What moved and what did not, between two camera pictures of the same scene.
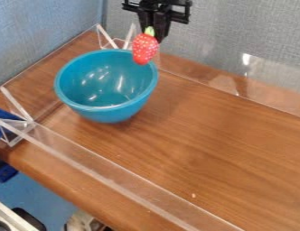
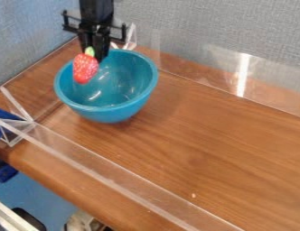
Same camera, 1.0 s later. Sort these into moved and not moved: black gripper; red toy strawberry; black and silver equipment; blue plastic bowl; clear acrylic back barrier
Moved: red toy strawberry; black gripper
Not moved: black and silver equipment; blue plastic bowl; clear acrylic back barrier
